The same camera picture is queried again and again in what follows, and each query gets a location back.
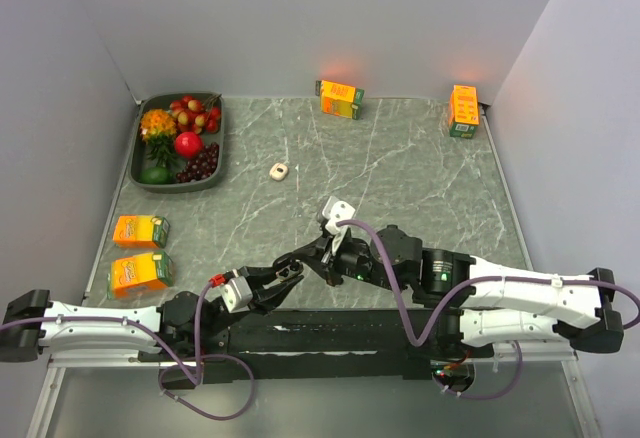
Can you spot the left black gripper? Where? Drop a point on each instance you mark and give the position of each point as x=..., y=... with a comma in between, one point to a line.
x=267, y=298

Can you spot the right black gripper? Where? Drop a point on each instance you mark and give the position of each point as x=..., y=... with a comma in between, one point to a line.
x=312, y=256

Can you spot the black earbud charging case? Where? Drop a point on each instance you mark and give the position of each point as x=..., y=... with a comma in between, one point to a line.
x=288, y=269

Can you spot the beige earbud charging case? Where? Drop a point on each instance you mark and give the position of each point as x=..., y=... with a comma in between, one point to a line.
x=279, y=172

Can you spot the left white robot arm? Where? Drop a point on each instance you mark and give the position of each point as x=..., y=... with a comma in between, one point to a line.
x=187, y=325

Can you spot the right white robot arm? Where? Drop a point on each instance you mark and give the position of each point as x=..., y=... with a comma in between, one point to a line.
x=448, y=298

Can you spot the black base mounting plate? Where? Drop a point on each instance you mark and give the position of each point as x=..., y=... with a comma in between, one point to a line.
x=306, y=344

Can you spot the orange juice box left lower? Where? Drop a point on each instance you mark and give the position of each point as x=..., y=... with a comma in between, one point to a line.
x=141, y=273

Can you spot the orange juice box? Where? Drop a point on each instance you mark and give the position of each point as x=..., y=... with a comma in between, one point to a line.
x=339, y=99
x=464, y=117
x=141, y=231
x=141, y=273

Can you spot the dark purple grape bunch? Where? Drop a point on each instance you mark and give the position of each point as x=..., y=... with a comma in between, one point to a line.
x=202, y=166

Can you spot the orange juice box left upper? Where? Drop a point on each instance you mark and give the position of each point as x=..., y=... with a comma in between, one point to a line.
x=141, y=231

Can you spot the green avocado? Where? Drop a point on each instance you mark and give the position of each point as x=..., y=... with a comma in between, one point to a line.
x=156, y=176

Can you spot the orange juice box back centre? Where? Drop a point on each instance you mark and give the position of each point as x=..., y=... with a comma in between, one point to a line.
x=339, y=99

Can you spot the red apple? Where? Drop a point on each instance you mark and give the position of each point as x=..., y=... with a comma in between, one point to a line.
x=188, y=145

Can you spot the dark grey fruit tray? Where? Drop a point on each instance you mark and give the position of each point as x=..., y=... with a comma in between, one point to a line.
x=138, y=160

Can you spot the red cherry bunch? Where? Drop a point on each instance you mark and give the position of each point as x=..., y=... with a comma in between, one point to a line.
x=197, y=115

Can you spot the orange yellow flower pineapple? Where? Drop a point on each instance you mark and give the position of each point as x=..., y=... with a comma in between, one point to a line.
x=158, y=132

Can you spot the orange juice box back right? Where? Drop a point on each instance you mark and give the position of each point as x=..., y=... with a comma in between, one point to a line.
x=464, y=117

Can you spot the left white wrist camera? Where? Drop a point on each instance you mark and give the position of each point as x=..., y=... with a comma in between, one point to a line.
x=234, y=289

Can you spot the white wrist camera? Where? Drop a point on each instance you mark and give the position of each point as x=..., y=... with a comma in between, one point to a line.
x=333, y=211
x=234, y=289

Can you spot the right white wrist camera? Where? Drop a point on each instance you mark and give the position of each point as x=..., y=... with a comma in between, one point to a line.
x=333, y=211

